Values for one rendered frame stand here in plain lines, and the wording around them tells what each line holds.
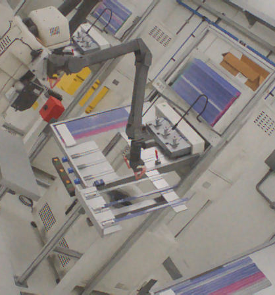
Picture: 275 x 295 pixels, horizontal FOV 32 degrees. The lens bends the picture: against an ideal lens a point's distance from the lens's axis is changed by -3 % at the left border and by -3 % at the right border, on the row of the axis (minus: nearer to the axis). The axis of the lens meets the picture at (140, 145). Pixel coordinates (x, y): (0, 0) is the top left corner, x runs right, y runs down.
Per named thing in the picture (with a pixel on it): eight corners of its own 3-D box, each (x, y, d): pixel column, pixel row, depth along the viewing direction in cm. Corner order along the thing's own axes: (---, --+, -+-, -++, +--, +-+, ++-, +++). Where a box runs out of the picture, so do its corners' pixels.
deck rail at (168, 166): (87, 197, 271) (87, 189, 267) (86, 195, 273) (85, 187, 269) (199, 162, 295) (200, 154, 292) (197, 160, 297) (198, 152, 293)
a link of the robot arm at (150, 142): (125, 128, 250) (133, 130, 243) (145, 123, 255) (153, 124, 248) (129, 151, 253) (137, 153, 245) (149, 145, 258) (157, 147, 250)
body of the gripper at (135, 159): (135, 154, 259) (137, 143, 255) (145, 166, 252) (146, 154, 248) (124, 157, 257) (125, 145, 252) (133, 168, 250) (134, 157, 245)
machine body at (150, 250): (55, 288, 302) (115, 218, 290) (25, 216, 352) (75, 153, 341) (124, 303, 345) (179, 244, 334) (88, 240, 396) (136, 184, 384)
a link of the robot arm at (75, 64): (137, 35, 249) (147, 33, 240) (145, 60, 252) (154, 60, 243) (58, 60, 230) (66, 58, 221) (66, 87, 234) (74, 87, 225)
